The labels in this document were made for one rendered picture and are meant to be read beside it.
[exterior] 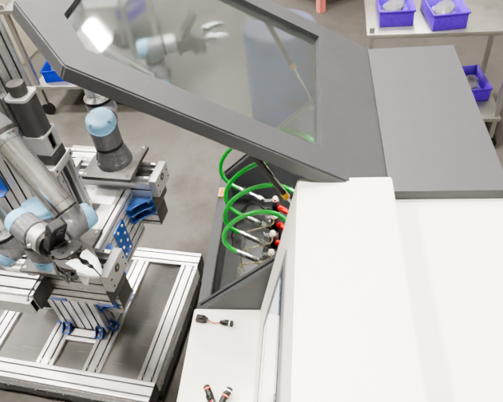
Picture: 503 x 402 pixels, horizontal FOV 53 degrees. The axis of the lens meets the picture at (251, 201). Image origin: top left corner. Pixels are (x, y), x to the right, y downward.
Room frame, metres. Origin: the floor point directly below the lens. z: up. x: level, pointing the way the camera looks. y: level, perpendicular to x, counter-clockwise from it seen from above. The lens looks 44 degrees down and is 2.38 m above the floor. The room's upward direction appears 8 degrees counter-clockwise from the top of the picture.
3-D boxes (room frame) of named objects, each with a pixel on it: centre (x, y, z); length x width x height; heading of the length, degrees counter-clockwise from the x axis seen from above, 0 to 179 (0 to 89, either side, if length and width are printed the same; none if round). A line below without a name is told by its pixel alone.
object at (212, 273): (1.31, 0.15, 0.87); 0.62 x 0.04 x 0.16; 170
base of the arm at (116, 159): (1.73, 0.55, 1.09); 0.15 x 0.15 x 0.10
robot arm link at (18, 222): (0.98, 0.60, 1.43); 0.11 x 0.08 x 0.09; 47
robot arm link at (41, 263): (0.99, 0.59, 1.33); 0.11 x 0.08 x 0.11; 137
